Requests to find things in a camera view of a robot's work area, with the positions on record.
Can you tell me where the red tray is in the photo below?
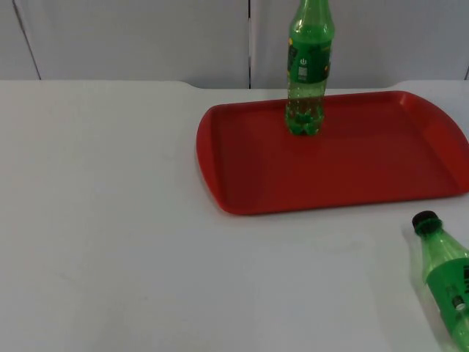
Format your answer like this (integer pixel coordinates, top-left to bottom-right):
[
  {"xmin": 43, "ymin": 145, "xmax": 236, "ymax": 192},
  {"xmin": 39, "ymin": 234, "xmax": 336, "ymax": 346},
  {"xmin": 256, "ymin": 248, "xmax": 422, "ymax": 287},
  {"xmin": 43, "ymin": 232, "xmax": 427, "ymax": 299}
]
[{"xmin": 196, "ymin": 90, "xmax": 469, "ymax": 216}]

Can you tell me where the green plastic bottle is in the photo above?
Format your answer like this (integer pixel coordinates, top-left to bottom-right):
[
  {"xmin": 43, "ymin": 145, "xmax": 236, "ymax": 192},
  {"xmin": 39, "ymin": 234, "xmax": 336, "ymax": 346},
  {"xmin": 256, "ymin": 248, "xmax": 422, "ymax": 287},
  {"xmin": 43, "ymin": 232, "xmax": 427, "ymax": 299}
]
[
  {"xmin": 411, "ymin": 210, "xmax": 469, "ymax": 352},
  {"xmin": 284, "ymin": 0, "xmax": 336, "ymax": 139}
]

